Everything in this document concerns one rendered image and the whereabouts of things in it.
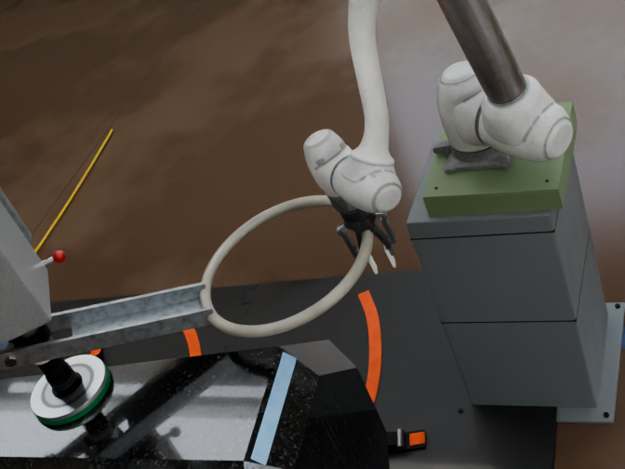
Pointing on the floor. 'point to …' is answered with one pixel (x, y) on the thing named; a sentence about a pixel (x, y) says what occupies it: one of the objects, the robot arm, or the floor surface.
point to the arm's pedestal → (524, 305)
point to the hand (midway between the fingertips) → (380, 259)
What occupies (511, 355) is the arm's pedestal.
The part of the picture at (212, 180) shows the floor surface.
